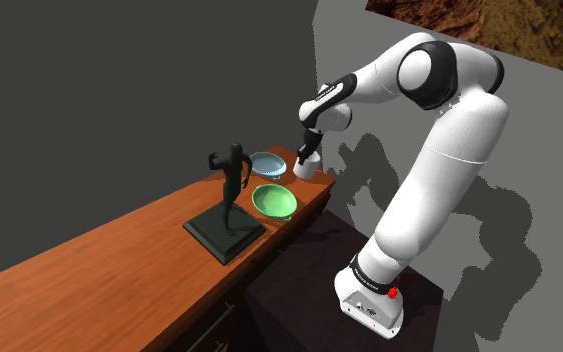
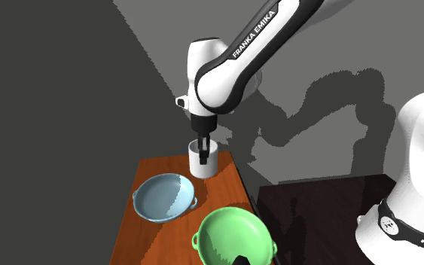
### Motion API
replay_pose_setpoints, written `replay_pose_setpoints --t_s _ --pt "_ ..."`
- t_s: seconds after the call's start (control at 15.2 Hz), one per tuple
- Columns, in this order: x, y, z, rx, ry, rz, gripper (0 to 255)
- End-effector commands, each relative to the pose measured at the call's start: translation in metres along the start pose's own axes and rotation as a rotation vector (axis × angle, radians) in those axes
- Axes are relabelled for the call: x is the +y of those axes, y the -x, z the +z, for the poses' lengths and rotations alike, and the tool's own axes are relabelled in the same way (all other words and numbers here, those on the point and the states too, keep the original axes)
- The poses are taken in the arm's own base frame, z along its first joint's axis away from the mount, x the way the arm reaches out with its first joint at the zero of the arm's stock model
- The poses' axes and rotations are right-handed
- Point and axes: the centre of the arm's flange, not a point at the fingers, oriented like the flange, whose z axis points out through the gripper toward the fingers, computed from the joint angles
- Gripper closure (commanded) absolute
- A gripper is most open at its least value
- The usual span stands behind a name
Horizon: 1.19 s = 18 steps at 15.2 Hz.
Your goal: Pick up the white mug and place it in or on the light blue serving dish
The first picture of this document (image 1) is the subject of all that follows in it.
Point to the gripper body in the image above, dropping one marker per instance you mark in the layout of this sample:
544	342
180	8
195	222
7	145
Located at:
310	143

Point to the white cup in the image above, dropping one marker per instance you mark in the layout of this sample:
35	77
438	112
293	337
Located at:
306	167

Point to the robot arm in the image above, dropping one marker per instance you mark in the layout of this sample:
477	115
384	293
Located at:
437	185

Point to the light blue bowl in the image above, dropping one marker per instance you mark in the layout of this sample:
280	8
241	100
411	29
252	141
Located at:
266	164

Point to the green bowl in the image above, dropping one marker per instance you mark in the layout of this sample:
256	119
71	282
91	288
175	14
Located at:
273	201

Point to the black human figure statue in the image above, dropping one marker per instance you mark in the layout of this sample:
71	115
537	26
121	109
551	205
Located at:
227	214

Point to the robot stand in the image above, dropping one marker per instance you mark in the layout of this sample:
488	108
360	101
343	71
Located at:
300	292

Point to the brown wooden sideboard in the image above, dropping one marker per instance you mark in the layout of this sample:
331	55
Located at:
115	282

